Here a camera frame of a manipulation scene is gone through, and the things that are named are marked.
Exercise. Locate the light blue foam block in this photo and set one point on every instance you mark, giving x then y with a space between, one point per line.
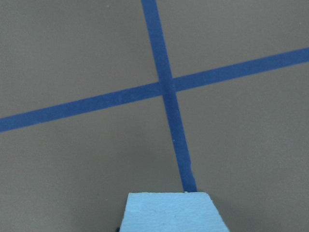
171 212

